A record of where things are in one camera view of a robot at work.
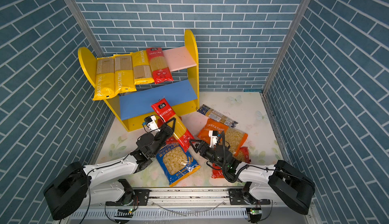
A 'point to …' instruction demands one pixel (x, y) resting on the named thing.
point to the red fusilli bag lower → (242, 155)
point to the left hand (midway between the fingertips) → (176, 119)
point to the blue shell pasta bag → (176, 162)
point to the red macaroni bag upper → (172, 139)
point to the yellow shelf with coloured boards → (133, 110)
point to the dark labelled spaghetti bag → (217, 115)
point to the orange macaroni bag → (235, 139)
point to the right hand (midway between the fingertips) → (190, 142)
